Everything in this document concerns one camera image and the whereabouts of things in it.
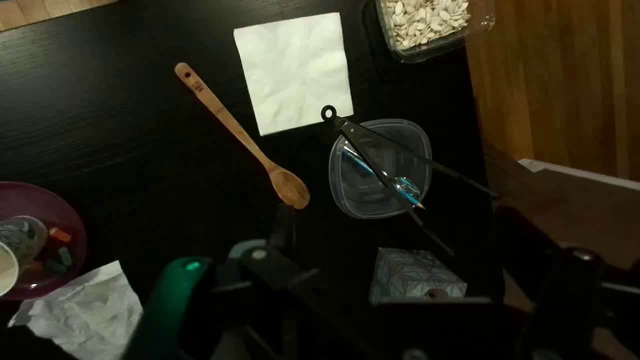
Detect crumpled white paper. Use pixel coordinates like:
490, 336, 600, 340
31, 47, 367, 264
9, 260, 142, 360

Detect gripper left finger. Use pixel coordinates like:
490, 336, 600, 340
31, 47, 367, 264
211, 205, 374, 360

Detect black tongs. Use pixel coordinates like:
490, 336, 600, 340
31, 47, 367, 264
321, 103, 499, 256

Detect wooden spoon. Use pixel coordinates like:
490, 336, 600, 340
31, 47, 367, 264
174, 61, 310, 209

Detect clear plastic bowl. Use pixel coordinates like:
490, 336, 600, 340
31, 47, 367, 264
328, 117, 433, 219

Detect clear container of popcorn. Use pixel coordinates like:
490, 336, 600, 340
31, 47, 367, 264
373, 0, 497, 64

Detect small objects on plate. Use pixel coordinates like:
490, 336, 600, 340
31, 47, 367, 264
28, 228, 75, 275

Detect purple plate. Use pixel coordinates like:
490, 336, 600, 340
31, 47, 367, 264
0, 179, 89, 299

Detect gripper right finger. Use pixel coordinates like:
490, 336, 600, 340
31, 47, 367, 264
494, 205, 640, 360

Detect white paper napkin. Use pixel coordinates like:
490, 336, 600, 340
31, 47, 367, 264
235, 11, 354, 135

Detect patterned paper cup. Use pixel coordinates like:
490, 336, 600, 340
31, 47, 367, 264
0, 216, 48, 295

